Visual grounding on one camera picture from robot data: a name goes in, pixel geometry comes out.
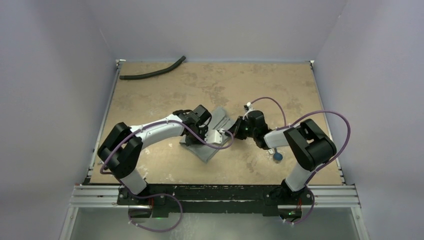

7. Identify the grey cloth napkin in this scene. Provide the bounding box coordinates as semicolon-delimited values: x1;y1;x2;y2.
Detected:
179;106;235;163

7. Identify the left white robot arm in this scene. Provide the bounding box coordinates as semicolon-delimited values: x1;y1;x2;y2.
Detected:
97;104;212;205

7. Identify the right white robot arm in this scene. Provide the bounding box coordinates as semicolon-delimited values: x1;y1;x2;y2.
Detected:
229;110;337;204

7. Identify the black foam tube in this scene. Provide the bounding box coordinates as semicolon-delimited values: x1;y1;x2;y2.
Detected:
119;55;187;81

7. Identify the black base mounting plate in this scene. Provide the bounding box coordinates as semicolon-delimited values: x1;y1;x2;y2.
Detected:
117;183;313;218

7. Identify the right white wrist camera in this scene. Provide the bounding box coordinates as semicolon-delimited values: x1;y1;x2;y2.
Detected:
242;102;255;120

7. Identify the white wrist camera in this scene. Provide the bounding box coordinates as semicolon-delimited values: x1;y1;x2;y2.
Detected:
204;129;223;145
242;102;255;120

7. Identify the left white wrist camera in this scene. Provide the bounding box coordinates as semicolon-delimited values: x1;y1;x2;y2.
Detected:
204;129;223;145

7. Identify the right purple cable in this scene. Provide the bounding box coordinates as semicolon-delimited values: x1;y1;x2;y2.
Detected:
246;96;351;226

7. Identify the aluminium frame rail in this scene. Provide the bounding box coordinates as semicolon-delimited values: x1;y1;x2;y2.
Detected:
69;185;361;208

